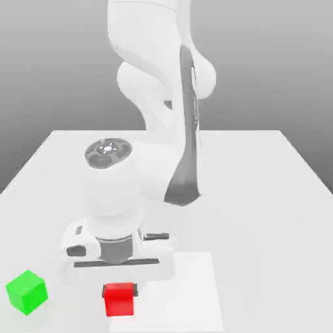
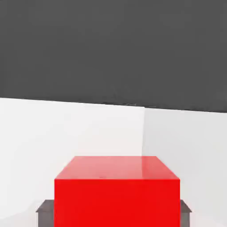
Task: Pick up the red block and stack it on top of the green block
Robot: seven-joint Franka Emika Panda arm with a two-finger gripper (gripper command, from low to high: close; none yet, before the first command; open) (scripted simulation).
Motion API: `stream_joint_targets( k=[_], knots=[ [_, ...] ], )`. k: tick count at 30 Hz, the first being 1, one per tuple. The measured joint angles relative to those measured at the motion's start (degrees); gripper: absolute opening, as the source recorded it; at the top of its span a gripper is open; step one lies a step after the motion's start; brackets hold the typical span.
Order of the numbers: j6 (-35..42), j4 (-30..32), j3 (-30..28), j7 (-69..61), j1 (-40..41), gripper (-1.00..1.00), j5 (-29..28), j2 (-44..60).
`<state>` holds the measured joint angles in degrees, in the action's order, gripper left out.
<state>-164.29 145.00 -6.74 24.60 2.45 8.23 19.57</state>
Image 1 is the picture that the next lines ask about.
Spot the small red cube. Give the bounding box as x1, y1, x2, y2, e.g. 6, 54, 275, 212
103, 282, 135, 318

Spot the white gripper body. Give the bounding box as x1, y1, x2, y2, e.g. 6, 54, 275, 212
59, 256, 175, 286

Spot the small green cube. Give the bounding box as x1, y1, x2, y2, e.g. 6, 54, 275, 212
5, 269, 49, 317

